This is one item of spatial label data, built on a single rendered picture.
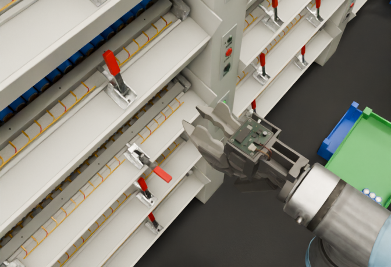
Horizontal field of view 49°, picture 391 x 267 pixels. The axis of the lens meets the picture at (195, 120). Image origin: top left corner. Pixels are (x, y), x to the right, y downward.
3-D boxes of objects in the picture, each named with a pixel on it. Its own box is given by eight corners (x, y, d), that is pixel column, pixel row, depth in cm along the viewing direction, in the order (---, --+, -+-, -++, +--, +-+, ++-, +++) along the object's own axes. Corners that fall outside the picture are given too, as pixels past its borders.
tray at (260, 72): (342, 2, 135) (370, -25, 122) (224, 130, 110) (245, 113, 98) (295, -43, 135) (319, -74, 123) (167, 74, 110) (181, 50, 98)
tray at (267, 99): (326, 44, 152) (349, 24, 139) (220, 163, 127) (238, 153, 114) (284, 4, 152) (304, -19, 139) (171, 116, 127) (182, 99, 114)
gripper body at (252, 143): (251, 107, 67) (318, 152, 63) (245, 135, 74) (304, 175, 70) (221, 141, 64) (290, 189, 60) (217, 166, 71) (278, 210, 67)
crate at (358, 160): (367, 231, 127) (369, 234, 119) (308, 191, 134) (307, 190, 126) (426, 148, 126) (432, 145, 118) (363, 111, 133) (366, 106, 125)
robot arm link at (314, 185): (330, 192, 70) (298, 237, 66) (304, 174, 71) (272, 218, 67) (347, 168, 62) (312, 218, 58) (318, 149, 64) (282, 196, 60)
